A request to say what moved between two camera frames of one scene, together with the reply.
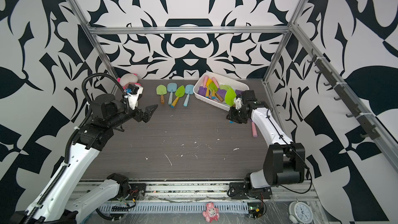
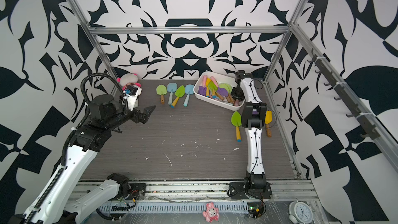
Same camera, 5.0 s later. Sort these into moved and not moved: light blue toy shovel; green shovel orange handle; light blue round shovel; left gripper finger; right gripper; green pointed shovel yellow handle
Moved: right gripper; green pointed shovel yellow handle
Not moved: left gripper finger; light blue toy shovel; light blue round shovel; green shovel orange handle
